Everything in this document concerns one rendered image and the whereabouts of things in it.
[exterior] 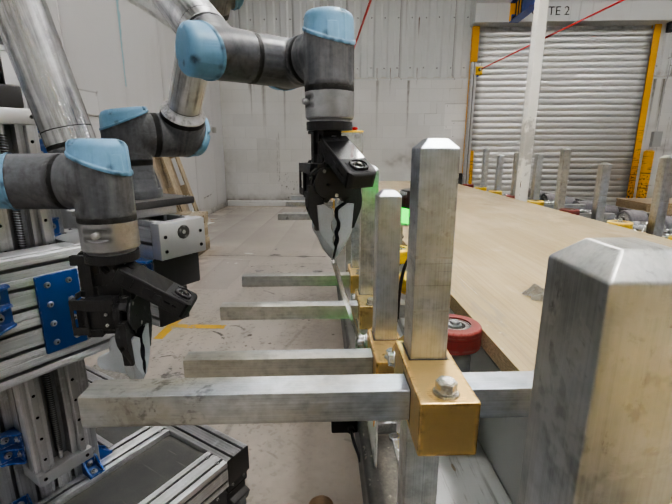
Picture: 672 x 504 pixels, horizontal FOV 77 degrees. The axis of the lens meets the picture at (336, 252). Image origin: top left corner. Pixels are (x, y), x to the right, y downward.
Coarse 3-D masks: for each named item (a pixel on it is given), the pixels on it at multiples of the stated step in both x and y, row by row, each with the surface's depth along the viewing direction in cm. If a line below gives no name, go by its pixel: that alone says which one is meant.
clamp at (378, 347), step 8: (368, 336) 70; (368, 344) 70; (376, 344) 66; (384, 344) 66; (392, 344) 66; (376, 352) 63; (384, 352) 63; (376, 360) 61; (384, 360) 61; (376, 368) 60; (384, 368) 60; (392, 368) 61
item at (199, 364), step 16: (192, 352) 65; (208, 352) 65; (224, 352) 65; (240, 352) 65; (256, 352) 65; (272, 352) 65; (288, 352) 65; (304, 352) 65; (320, 352) 65; (336, 352) 65; (352, 352) 65; (368, 352) 65; (192, 368) 63; (208, 368) 63; (224, 368) 63; (240, 368) 63; (256, 368) 64; (272, 368) 64; (288, 368) 64; (304, 368) 64; (320, 368) 64; (336, 368) 64; (352, 368) 64; (368, 368) 64; (464, 368) 65
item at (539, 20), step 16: (544, 0) 200; (544, 16) 202; (544, 32) 203; (528, 64) 211; (528, 80) 211; (528, 96) 211; (528, 112) 212; (528, 128) 214; (528, 144) 216; (528, 160) 218; (528, 176) 220
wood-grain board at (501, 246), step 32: (480, 192) 259; (480, 224) 151; (512, 224) 151; (544, 224) 151; (576, 224) 151; (608, 224) 151; (480, 256) 107; (512, 256) 107; (544, 256) 107; (480, 288) 83; (512, 288) 83; (480, 320) 67; (512, 320) 67; (512, 352) 57
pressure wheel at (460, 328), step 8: (456, 320) 65; (464, 320) 66; (472, 320) 66; (448, 328) 63; (456, 328) 64; (464, 328) 63; (472, 328) 63; (480, 328) 63; (448, 336) 61; (456, 336) 61; (464, 336) 61; (472, 336) 61; (480, 336) 63; (448, 344) 62; (456, 344) 61; (464, 344) 61; (472, 344) 62; (480, 344) 63; (456, 352) 62; (464, 352) 61; (472, 352) 62
